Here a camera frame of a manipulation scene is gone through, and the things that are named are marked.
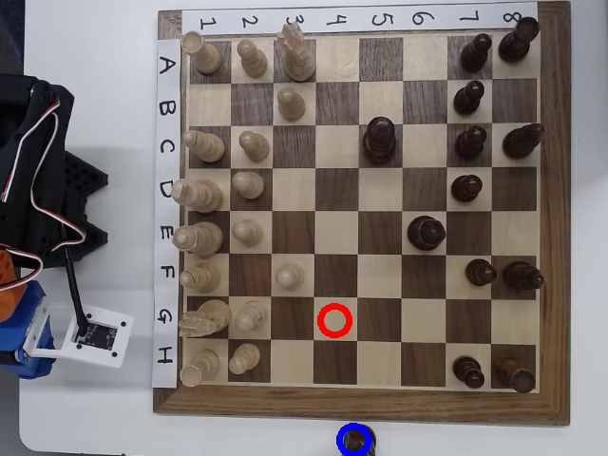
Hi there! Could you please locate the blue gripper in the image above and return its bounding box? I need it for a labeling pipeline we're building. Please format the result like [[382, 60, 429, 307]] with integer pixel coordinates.
[[0, 280, 57, 381]]

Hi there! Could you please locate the dark knight chess piece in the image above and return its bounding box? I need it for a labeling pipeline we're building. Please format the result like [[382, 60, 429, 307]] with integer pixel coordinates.
[[335, 422, 379, 456]]

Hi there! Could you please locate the light rook chess piece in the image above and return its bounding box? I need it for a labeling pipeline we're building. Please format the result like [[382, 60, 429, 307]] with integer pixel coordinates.
[[179, 349, 221, 389], [181, 30, 223, 76]]

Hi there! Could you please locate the light knight chess piece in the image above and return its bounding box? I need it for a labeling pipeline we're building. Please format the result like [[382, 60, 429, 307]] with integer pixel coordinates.
[[178, 298, 233, 339], [276, 22, 317, 83]]

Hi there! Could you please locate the light bishop chess piece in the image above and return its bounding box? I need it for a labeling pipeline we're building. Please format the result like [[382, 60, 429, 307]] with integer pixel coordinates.
[[181, 129, 227, 163], [179, 260, 222, 295]]

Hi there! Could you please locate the light pawn chess piece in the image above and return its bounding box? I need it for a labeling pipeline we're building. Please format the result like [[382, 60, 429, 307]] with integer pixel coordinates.
[[237, 130, 271, 163], [231, 218, 264, 248], [234, 300, 269, 333], [276, 86, 307, 122], [275, 263, 305, 292], [236, 38, 269, 80], [231, 170, 266, 200], [228, 342, 262, 376]]

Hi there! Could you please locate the light king chess piece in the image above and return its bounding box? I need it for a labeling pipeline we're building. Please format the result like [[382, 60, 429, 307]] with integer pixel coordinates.
[[171, 220, 224, 259]]

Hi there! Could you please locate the light queen chess piece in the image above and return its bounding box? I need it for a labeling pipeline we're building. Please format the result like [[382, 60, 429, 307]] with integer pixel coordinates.
[[170, 178, 224, 214]]

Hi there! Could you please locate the dark king chess piece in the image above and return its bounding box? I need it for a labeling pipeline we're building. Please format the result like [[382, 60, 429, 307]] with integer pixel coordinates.
[[362, 116, 398, 166]]

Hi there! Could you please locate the dark queen chess piece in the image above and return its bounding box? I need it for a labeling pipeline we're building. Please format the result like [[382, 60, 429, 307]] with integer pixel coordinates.
[[407, 215, 447, 252]]

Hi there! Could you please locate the dark pawn chess piece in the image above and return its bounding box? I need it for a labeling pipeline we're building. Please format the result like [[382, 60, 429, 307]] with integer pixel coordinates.
[[449, 174, 485, 203], [454, 125, 488, 162], [452, 79, 486, 117], [459, 31, 494, 74], [465, 257, 499, 288], [452, 355, 486, 390]]

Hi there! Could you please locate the dark rook chess piece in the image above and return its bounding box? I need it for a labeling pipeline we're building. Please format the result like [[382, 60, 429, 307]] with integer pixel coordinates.
[[492, 355, 537, 394], [497, 15, 542, 64]]

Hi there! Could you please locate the dark bishop chess piece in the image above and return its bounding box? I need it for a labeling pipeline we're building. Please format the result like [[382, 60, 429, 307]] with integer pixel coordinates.
[[502, 122, 546, 161], [502, 260, 546, 292]]

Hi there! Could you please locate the paper strip with letters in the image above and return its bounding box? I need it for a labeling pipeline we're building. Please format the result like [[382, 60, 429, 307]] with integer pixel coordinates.
[[151, 37, 183, 390]]

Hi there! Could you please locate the wooden chessboard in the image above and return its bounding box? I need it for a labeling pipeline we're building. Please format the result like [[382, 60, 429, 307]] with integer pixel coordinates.
[[152, 1, 571, 428]]

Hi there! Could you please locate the paper strip with numbers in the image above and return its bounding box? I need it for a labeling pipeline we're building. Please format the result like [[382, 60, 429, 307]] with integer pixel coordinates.
[[181, 2, 539, 35]]

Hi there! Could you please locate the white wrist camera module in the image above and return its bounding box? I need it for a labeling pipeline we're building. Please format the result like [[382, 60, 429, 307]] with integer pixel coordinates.
[[23, 303, 135, 371]]

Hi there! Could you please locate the black camera cable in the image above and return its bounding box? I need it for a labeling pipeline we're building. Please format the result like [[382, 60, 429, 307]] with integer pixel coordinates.
[[59, 222, 91, 341]]

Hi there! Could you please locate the white red servo cable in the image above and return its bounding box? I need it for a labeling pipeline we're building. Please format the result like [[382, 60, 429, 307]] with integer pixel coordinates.
[[0, 187, 89, 292], [0, 97, 61, 203]]

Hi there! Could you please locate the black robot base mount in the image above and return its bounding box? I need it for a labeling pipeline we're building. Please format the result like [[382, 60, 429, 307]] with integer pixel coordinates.
[[61, 149, 110, 267]]

